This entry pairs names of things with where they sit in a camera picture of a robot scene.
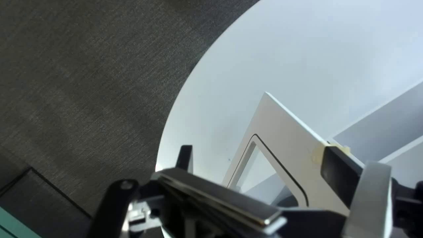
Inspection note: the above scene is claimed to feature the white oven door with window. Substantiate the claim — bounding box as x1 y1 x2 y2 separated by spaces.
222 92 355 217

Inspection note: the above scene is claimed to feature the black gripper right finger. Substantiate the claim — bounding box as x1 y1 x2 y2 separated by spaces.
320 145 394 238

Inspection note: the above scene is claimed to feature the round white pedestal table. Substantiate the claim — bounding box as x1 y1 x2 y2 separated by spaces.
155 0 423 196

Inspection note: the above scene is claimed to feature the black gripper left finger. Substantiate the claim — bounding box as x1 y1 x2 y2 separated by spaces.
151 145 288 236

